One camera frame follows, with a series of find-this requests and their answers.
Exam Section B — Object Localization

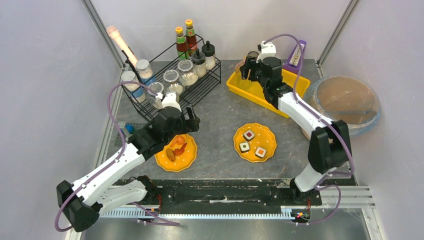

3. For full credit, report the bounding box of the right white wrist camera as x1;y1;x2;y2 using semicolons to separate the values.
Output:
256;41;277;62

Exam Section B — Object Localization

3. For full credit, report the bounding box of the purple cable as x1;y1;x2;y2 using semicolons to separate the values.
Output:
263;33;356;226
54;81;181;233

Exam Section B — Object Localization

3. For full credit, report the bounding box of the black wire rack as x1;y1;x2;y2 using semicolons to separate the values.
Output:
122;34;221;122

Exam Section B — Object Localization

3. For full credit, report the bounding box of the orange chicken wing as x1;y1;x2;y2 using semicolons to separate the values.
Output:
170;135;186;148

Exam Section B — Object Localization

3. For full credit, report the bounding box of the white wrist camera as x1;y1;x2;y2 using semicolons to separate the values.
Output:
256;41;277;62
155;91;182;112

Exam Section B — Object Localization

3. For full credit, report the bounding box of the red label sauce bottle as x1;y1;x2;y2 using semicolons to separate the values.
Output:
185;19;198;56

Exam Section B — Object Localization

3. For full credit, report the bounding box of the grey lego baseplate with bricks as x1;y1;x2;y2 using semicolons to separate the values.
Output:
112;121;145;147

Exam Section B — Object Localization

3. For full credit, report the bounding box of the round bin with plastic liner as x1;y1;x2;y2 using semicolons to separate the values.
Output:
302;76;381;138

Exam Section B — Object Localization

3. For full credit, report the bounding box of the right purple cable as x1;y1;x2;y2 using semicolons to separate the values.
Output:
263;33;356;226

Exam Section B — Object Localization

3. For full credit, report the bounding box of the yellow plate with chicken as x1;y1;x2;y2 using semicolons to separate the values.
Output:
154;134;198;172

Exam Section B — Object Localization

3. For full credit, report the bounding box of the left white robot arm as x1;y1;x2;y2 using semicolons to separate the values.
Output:
54;106;200;232

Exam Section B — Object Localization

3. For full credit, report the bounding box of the red centre sushi piece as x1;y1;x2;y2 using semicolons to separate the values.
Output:
242;129;256;142

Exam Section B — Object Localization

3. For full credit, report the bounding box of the yellow plate with sushi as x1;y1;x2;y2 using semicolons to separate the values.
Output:
233;123;277;163

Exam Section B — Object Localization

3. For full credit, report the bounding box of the black cap shaker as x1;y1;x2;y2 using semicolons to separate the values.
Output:
201;40;216;70
191;49;207;78

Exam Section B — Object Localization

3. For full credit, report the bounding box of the pink glass cup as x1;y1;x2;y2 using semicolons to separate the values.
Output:
234;55;247;74

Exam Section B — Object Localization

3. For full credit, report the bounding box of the blue band spice jar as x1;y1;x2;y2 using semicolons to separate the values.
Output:
120;70;146;103
135;59;156;86

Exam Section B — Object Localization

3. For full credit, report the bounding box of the green centre sushi piece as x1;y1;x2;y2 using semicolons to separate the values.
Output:
238;141;251;154

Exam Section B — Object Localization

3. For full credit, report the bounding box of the glass jar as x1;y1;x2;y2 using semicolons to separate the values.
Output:
163;69;184;98
147;82;165;110
177;59;199;87

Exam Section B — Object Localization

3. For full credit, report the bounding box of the pink microphone on stand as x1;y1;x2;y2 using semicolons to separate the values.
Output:
106;25;138;67

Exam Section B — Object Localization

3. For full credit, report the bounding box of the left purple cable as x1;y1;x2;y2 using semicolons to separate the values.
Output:
54;81;181;233

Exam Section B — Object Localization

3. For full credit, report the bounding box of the glass jar front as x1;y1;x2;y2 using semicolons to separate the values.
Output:
163;69;184;98

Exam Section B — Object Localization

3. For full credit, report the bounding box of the purple metronome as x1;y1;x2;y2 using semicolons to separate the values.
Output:
282;44;302;74

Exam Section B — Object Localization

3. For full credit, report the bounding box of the dark glass cup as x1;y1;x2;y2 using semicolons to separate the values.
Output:
246;51;259;60

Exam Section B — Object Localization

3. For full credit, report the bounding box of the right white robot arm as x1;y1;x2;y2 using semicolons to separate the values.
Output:
239;55;353;197

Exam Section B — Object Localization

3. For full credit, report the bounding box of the red chicken wing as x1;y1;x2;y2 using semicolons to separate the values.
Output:
173;142;187;156

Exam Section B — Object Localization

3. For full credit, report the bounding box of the green label sauce bottle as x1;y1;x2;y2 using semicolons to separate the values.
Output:
175;26;190;61

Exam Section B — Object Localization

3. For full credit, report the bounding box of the orange centre sushi piece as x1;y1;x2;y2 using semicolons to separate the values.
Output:
254;147;267;159

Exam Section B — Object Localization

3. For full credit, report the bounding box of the glass jar back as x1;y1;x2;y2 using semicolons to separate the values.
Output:
147;82;165;110

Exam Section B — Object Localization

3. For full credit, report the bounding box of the green glass cup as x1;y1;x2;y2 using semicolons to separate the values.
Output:
235;78;253;91

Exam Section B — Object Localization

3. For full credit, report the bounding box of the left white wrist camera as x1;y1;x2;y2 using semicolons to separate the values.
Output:
155;91;182;112

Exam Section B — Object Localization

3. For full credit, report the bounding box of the brown chicken piece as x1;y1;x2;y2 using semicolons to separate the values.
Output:
165;148;176;162

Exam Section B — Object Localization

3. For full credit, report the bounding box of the yellow plastic bin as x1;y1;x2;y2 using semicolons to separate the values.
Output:
226;69;311;118

